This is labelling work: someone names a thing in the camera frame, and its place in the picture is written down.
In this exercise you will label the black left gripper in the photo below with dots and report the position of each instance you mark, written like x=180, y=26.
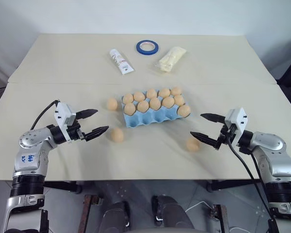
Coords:
x=75, y=132

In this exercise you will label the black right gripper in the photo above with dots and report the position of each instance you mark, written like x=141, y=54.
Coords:
x=224, y=136

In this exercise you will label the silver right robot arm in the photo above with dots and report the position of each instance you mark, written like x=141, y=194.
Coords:
x=274, y=155

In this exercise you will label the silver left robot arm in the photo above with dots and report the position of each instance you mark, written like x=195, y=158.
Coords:
x=31, y=150

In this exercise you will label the blue egg tray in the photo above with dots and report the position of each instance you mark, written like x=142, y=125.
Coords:
x=150, y=117

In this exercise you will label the tan egg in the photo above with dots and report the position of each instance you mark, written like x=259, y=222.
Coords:
x=179, y=99
x=155, y=103
x=193, y=145
x=139, y=96
x=117, y=135
x=152, y=93
x=143, y=107
x=164, y=92
x=112, y=104
x=184, y=110
x=130, y=109
x=128, y=98
x=176, y=90
x=168, y=102

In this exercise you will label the black table leg foot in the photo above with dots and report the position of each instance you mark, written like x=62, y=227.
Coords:
x=68, y=186
x=223, y=185

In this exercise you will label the white printed tube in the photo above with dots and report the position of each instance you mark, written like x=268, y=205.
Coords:
x=121, y=60

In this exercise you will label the clear bag of white contents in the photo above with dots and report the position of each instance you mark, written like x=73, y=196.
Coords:
x=171, y=59

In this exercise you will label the dark rounded shape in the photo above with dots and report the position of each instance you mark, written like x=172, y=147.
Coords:
x=173, y=214
x=116, y=217

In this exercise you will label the blue tape roll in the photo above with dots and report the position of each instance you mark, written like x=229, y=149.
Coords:
x=148, y=47

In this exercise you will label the black background equipment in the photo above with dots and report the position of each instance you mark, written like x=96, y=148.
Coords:
x=289, y=77

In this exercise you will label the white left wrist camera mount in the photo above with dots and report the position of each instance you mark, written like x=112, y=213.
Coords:
x=64, y=116

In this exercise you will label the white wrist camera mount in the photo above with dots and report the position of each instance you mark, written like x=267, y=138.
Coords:
x=236, y=120
x=64, y=116

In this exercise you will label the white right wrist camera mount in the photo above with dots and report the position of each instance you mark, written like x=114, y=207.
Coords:
x=236, y=120

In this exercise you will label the rusty metal bracket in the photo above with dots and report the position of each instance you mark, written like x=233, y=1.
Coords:
x=91, y=210
x=220, y=218

